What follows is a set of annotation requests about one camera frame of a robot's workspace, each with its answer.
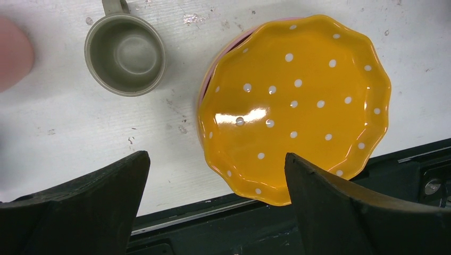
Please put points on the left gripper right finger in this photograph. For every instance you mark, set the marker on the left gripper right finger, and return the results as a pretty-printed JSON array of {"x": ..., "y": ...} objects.
[{"x": 337, "y": 216}]

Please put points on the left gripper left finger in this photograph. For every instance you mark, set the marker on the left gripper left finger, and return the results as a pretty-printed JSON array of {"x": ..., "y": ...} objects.
[{"x": 91, "y": 214}]

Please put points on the yellow polka dot plate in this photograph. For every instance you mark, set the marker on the yellow polka dot plate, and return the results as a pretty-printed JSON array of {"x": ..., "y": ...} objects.
[{"x": 309, "y": 86}]

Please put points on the grey ceramic mug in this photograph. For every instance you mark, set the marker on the grey ceramic mug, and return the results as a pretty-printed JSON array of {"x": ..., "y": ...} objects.
[{"x": 124, "y": 53}]

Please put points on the pink cup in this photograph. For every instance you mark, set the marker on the pink cup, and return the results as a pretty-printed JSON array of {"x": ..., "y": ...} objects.
[{"x": 17, "y": 54}]

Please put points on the pink plate under stack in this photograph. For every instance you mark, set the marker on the pink plate under stack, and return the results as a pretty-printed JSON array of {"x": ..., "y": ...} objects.
[{"x": 218, "y": 60}]

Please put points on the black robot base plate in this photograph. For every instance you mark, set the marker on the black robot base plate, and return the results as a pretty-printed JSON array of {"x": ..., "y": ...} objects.
[{"x": 234, "y": 225}]

